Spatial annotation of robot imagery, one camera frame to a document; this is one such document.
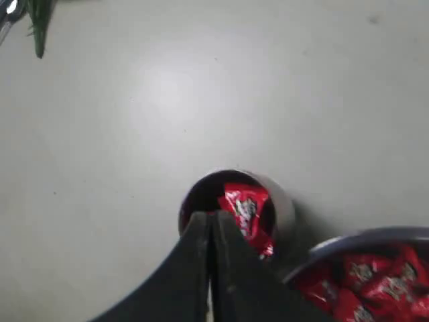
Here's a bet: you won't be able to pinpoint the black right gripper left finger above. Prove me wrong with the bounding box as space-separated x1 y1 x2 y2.
93 212 210 322

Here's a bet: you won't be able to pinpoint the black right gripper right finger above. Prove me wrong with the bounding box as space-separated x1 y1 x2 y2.
207 211 333 322

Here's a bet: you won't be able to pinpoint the stainless steel cup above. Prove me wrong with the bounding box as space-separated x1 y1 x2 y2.
178 168 298 268

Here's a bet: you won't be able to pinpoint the red candies inside cup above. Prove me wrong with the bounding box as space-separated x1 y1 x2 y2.
217 182 275 260

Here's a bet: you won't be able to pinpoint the pile of red wrapped candies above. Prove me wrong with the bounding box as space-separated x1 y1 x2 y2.
292 244 428 321

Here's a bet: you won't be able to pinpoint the round steel bowl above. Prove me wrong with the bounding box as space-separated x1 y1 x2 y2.
282 226 428 284

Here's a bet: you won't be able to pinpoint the green plant leaves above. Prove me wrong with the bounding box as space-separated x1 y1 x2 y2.
25 0 57 59

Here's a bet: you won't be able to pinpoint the shiny metal object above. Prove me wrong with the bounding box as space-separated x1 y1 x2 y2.
0 0 25 44

